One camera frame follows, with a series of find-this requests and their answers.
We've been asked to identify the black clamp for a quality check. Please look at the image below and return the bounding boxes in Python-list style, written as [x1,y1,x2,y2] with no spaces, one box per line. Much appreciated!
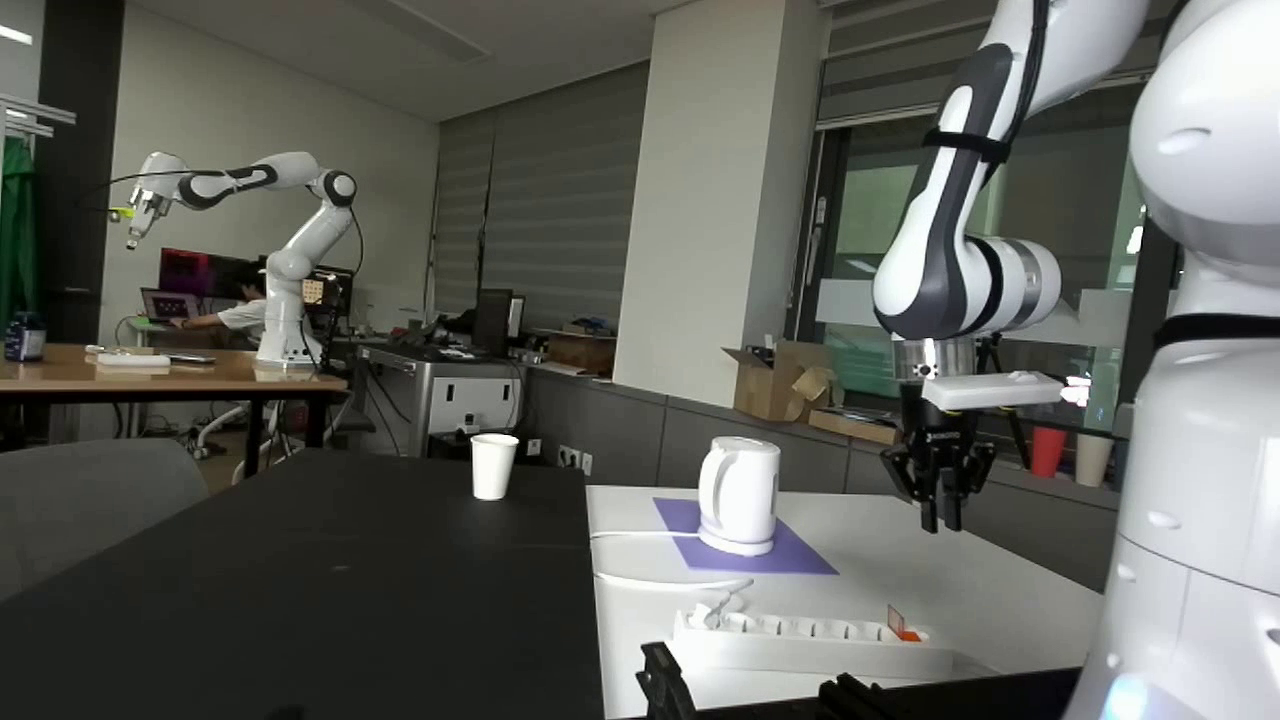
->
[635,641,699,720]

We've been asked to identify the grey chair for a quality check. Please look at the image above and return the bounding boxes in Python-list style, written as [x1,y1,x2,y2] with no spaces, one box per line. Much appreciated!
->
[0,437,212,602]

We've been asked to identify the brown cardboard box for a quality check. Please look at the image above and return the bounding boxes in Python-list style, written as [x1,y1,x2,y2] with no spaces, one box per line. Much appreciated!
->
[547,329,617,378]

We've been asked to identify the stand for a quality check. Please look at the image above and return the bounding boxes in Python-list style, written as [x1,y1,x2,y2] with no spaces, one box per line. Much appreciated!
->
[974,334,1033,471]

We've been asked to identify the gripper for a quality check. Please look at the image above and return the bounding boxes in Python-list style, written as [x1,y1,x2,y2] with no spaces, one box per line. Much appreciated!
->
[879,383,998,534]

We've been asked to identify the white power strip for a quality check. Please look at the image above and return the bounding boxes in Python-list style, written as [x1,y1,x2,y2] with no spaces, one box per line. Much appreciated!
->
[671,604,957,682]

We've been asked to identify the grey window blinds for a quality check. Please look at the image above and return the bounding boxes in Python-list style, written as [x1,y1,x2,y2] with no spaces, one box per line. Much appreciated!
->
[431,61,652,333]

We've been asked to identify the laptop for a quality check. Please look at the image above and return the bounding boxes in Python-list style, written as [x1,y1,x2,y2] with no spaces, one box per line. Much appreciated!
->
[139,287,207,324]

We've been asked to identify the white cable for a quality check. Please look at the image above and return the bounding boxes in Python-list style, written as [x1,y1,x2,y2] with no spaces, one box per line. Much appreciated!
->
[589,529,757,593]

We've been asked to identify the open cardboard box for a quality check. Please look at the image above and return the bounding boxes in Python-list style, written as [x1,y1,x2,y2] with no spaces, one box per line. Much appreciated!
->
[721,339,842,424]

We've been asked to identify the black computer tower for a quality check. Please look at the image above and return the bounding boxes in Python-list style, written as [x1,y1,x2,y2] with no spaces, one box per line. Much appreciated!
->
[473,288,527,357]

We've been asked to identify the green cloth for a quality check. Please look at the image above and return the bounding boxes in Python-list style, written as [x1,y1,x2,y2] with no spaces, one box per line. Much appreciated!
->
[0,134,40,333]

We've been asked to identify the white plug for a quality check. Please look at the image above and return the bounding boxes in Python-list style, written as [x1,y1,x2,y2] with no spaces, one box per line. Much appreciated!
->
[688,590,743,632]

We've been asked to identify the flat cardboard piece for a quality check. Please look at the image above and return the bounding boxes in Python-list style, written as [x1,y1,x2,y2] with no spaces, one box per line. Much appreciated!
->
[807,407,903,447]

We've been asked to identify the person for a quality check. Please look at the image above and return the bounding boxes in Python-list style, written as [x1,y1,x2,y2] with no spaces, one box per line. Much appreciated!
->
[178,274,271,339]

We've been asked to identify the blue jar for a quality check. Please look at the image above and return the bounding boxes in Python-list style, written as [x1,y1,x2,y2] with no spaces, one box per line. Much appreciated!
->
[3,310,48,363]

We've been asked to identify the wooden table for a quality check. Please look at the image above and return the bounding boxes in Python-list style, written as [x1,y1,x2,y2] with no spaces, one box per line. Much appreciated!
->
[0,344,350,479]

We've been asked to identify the white electric kettle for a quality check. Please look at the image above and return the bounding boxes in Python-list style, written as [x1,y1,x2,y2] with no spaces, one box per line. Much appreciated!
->
[696,436,782,558]

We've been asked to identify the beige cup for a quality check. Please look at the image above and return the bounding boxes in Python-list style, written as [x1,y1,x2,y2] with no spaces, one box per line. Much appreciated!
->
[1074,432,1114,489]

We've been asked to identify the grey metal cart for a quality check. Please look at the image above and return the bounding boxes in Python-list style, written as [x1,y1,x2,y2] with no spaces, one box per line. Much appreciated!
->
[356,344,524,459]

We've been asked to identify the red cup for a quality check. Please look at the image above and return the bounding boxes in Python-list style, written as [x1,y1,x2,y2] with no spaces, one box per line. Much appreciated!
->
[1029,426,1069,479]

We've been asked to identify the white paper cup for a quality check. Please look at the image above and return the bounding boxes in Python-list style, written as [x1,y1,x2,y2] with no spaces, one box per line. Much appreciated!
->
[470,433,521,502]

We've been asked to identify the purple mat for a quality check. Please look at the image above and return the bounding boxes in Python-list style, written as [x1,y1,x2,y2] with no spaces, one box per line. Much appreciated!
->
[652,497,840,577]

